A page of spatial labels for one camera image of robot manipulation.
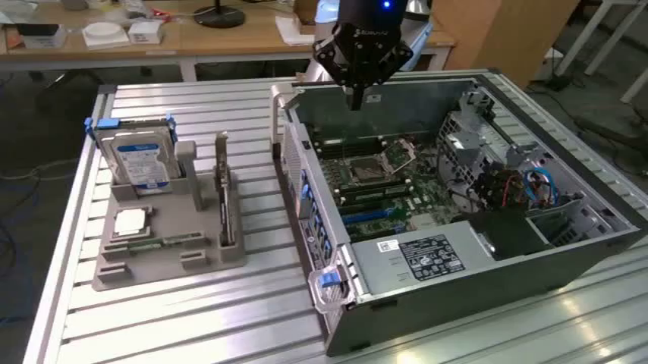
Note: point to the installed black RAM stick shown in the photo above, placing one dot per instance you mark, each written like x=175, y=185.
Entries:
x=374, y=194

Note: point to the CPU socket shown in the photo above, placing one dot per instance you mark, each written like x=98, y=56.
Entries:
x=364, y=170

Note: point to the blue expansion slot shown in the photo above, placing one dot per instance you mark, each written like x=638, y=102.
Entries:
x=366, y=217

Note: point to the blue plastic disk caddy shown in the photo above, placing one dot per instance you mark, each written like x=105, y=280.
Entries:
x=105, y=123

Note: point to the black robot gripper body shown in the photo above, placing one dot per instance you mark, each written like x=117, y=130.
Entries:
x=366, y=41

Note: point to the white labelled box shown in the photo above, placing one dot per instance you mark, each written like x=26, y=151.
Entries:
x=145, y=32

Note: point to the grey plastic parts rack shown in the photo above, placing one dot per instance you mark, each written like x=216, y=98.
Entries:
x=172, y=212

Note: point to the white table frame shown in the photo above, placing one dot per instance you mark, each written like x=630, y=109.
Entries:
x=614, y=34

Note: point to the white round-topped box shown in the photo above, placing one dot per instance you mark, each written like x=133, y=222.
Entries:
x=105, y=34

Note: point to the black lamp base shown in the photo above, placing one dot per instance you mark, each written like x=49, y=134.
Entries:
x=217, y=16

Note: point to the silver CPU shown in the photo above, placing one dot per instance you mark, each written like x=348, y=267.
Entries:
x=130, y=223

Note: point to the blue case release latch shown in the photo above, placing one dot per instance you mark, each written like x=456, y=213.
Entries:
x=327, y=278

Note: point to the black graphics card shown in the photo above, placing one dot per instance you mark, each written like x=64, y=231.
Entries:
x=224, y=197

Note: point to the white box with black top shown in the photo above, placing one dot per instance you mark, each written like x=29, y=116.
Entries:
x=45, y=36

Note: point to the wooden cabinet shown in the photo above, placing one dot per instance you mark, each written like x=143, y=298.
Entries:
x=506, y=38

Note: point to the metal socket cover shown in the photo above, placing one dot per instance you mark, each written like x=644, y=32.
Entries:
x=399, y=153

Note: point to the hard disk with blue label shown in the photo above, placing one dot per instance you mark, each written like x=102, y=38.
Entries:
x=139, y=159

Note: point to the white paper stack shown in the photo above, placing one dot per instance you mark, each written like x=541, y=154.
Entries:
x=292, y=32

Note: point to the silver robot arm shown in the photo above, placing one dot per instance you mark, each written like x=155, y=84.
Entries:
x=320, y=66

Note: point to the silver chipset heatsink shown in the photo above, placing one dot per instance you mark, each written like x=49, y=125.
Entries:
x=422, y=221

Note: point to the grey power supply unit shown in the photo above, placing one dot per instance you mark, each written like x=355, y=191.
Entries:
x=374, y=265

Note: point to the open black PC case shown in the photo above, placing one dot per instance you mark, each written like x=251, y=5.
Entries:
x=455, y=303

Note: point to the black power adapter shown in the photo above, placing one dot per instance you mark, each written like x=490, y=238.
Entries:
x=558, y=83

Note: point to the wooden desk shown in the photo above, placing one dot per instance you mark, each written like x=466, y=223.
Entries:
x=227, y=41

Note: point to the green RAM stick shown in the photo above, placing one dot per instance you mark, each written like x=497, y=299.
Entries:
x=147, y=242

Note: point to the metal disk bay cage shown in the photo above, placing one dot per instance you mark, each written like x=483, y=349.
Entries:
x=455, y=151

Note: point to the blue card retainer strip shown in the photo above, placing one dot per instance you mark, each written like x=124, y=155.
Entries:
x=315, y=216

